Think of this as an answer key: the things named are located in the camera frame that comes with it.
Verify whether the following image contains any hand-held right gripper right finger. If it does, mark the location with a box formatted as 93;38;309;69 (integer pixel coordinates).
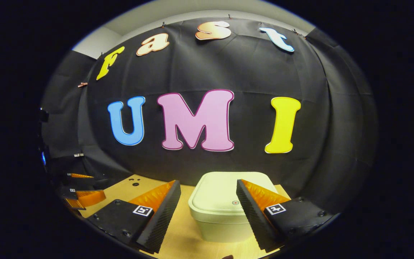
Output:
236;179;337;253

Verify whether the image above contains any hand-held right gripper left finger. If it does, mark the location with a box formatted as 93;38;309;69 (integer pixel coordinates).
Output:
87;180;181;254

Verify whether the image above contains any green desktop garbage bin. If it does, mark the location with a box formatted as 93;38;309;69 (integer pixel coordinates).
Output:
188;171;279;243

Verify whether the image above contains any wooden desktop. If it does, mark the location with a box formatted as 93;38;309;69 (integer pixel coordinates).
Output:
79;174;292;259

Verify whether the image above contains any black backdrop cloth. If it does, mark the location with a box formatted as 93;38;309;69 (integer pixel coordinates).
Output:
40;17;379;216

